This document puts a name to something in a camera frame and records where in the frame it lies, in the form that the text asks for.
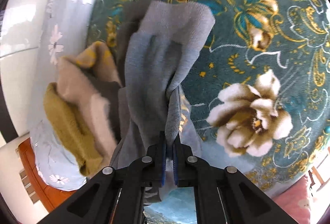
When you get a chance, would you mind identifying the light blue daisy quilt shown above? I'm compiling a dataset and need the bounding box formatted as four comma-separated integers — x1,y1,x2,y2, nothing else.
27,0,96,192

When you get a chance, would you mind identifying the orange wooden bed frame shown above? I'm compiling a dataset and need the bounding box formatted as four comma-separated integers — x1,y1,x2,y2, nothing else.
17,138,75,212

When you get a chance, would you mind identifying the mustard yellow knit sweater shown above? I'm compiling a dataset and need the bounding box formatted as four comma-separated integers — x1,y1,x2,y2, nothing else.
43,81,119,177

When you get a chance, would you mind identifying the grey sweatshirt with gold print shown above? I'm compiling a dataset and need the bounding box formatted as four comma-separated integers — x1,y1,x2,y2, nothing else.
111,0,215,168

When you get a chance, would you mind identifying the beige and grey fuzzy sweater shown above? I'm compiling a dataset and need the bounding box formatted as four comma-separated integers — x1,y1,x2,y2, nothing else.
57,41,121,160

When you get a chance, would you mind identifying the teal floral bed blanket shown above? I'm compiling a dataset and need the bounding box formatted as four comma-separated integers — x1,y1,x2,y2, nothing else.
88,0,329,198

